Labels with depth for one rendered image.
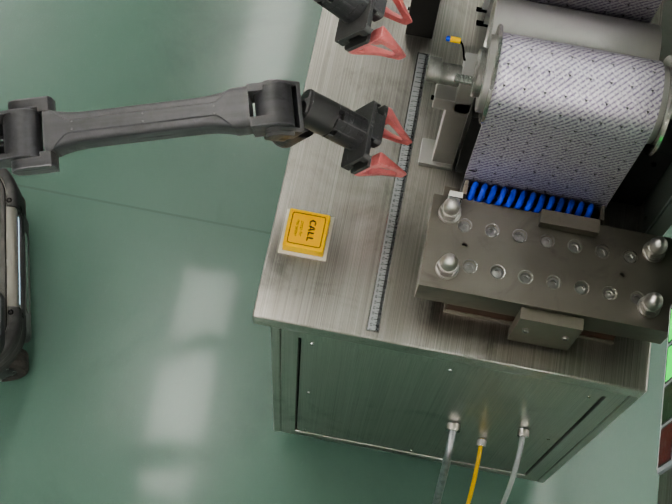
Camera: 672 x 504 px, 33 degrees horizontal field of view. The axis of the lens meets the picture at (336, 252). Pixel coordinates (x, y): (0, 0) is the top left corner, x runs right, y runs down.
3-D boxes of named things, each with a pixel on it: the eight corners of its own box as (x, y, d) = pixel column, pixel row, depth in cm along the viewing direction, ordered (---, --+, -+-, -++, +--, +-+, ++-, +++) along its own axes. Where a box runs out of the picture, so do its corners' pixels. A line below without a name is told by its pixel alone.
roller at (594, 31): (487, 23, 187) (500, -21, 176) (642, 51, 187) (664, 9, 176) (477, 86, 183) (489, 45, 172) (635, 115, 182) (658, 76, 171)
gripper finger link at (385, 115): (392, 176, 186) (345, 152, 182) (399, 138, 189) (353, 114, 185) (418, 163, 181) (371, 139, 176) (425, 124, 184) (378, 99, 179)
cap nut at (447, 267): (437, 255, 181) (440, 245, 177) (460, 260, 181) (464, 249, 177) (433, 277, 179) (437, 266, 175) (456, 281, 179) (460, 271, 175)
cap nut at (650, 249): (643, 239, 183) (651, 228, 179) (665, 243, 183) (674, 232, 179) (641, 260, 182) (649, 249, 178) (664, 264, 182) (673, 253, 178)
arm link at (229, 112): (5, 168, 169) (2, 99, 171) (18, 178, 175) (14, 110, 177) (295, 134, 168) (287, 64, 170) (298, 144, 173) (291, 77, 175)
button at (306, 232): (290, 213, 197) (290, 207, 194) (330, 220, 197) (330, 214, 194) (282, 250, 194) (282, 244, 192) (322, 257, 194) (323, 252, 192)
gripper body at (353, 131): (349, 173, 181) (311, 154, 178) (360, 117, 185) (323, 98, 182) (373, 160, 176) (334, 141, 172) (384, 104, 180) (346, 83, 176)
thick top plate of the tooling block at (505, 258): (429, 208, 190) (433, 192, 185) (668, 253, 189) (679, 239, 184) (414, 297, 184) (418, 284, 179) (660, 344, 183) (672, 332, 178)
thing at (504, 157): (464, 176, 187) (482, 121, 170) (606, 203, 186) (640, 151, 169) (463, 178, 187) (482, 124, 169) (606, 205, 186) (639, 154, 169)
